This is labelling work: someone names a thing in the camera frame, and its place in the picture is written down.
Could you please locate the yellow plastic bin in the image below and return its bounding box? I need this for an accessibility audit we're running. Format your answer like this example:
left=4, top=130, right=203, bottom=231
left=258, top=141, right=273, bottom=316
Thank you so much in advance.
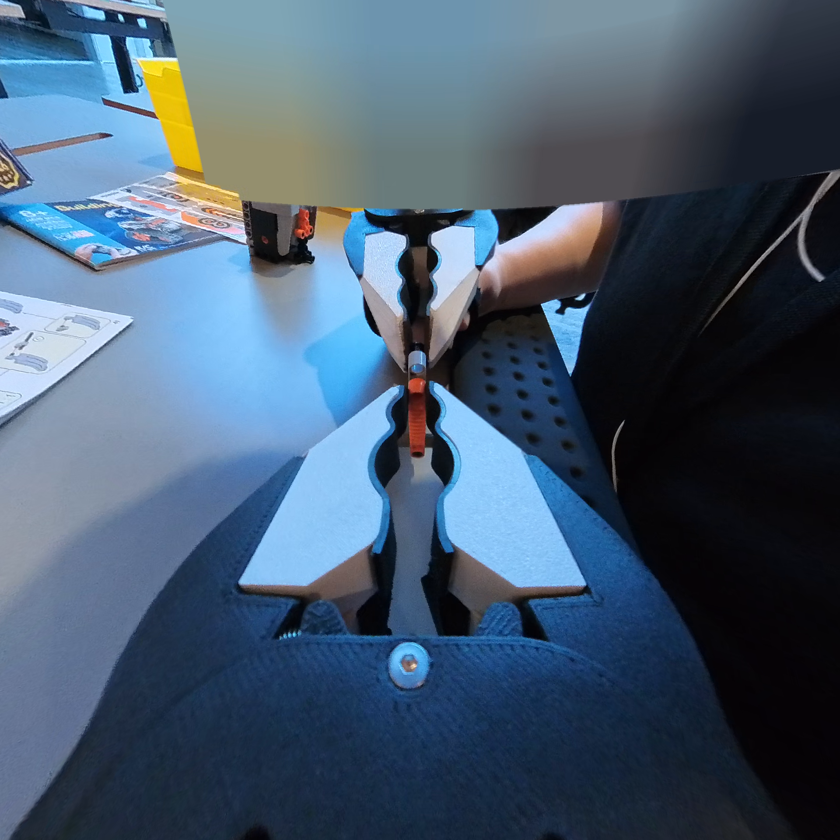
left=136, top=58, right=204, bottom=173

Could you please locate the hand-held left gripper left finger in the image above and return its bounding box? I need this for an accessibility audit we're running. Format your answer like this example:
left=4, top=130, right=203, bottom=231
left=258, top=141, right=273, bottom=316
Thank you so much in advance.
left=238, top=386, right=404, bottom=636

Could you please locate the sticker sheet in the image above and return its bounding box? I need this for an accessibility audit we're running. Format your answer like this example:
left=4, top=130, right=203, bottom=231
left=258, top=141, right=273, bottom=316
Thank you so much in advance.
left=88, top=172, right=250, bottom=245

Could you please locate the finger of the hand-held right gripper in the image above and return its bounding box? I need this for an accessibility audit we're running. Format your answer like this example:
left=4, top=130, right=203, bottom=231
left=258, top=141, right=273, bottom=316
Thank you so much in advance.
left=360, top=233, right=413, bottom=373
left=425, top=225, right=481, bottom=365

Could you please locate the white drawstring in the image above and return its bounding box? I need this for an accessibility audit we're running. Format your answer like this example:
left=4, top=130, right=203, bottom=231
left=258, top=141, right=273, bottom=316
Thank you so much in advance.
left=696, top=171, right=840, bottom=329

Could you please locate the toy car model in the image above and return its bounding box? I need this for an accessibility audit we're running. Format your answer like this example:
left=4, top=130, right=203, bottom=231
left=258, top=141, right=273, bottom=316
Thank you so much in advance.
left=244, top=200, right=317, bottom=265

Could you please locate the blue manual booklet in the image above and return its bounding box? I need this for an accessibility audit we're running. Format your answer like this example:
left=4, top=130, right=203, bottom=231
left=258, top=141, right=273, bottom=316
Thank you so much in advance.
left=0, top=200, right=227, bottom=270

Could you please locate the grey desk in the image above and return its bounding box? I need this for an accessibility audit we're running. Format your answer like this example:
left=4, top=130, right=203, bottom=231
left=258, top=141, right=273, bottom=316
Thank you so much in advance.
left=0, top=95, right=546, bottom=729

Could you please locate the blue toy box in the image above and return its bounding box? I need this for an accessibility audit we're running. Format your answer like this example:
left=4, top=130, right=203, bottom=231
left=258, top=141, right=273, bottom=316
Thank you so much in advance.
left=0, top=138, right=34, bottom=196

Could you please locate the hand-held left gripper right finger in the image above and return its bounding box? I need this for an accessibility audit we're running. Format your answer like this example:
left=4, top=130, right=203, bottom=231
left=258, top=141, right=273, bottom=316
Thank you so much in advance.
left=428, top=382, right=588, bottom=636

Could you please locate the orange toy beam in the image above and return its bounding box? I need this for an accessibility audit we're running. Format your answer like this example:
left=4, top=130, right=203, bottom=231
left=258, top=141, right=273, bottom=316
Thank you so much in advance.
left=406, top=377, right=429, bottom=458

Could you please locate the wooden background desk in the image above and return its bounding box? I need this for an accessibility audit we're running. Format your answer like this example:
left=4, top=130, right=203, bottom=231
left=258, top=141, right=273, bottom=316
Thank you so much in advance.
left=0, top=0, right=165, bottom=93

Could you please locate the person's right forearm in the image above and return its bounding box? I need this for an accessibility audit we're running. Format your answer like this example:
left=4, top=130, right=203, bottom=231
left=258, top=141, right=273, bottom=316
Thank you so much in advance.
left=476, top=200, right=624, bottom=329

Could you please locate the open instruction booklet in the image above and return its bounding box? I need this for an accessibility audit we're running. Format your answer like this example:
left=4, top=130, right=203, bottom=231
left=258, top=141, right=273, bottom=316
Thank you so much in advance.
left=0, top=292, right=134, bottom=424

